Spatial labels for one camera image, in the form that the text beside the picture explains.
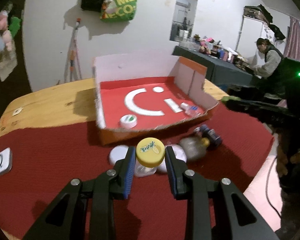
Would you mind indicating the yellow-capped clear jar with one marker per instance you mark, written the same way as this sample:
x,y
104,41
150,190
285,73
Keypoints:
x,y
150,152

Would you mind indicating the dark clothes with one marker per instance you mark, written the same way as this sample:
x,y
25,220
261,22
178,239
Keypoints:
x,y
267,15

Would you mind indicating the dark bottle with label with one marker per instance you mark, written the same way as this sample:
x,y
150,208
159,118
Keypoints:
x,y
210,135

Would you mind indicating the green plush toy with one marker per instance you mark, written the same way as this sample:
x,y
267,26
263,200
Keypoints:
x,y
15,25

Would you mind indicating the metal rack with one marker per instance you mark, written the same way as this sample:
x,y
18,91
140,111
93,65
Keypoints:
x,y
242,27

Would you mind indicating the wall mirror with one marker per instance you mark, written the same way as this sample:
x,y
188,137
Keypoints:
x,y
183,12

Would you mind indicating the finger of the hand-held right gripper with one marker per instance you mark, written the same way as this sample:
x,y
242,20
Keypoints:
x,y
272,120
255,104

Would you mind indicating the white round lid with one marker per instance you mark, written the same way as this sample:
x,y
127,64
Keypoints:
x,y
118,153

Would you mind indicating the clear bottle with yellow cap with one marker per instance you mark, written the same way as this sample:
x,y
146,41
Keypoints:
x,y
193,148

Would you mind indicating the white jar with green label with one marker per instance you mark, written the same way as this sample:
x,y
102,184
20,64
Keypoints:
x,y
128,121

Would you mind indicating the green shopping bag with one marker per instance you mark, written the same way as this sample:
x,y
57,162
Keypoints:
x,y
120,7

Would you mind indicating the clear round lidded container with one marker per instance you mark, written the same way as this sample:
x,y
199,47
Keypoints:
x,y
177,155

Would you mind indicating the clutter of small items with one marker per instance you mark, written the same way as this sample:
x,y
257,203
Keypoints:
x,y
210,46

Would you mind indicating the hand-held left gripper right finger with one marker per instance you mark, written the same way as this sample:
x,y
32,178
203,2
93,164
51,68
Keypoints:
x,y
170,172

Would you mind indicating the pink plush toy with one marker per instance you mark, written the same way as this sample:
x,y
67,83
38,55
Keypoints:
x,y
2,27

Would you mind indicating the pink curtain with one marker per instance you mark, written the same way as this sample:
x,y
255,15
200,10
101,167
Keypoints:
x,y
295,37

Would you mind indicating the beige hanging cloth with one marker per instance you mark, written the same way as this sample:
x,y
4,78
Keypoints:
x,y
6,63

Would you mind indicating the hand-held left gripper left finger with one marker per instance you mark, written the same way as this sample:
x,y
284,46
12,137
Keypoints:
x,y
131,170

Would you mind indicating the red cloth mat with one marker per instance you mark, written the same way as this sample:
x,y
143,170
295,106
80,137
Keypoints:
x,y
65,155

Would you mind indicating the white square device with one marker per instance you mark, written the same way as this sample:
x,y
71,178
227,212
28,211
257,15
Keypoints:
x,y
0,161

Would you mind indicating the person's right hand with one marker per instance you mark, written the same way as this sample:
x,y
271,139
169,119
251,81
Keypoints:
x,y
281,160

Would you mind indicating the clear bottle with white cap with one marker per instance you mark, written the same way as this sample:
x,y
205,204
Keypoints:
x,y
191,110

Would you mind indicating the dark cloth covered table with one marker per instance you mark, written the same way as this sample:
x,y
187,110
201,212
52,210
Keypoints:
x,y
215,66

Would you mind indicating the red cardboard box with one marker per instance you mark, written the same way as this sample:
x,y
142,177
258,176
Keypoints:
x,y
115,92

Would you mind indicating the small white sticker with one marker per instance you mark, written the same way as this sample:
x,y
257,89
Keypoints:
x,y
17,111

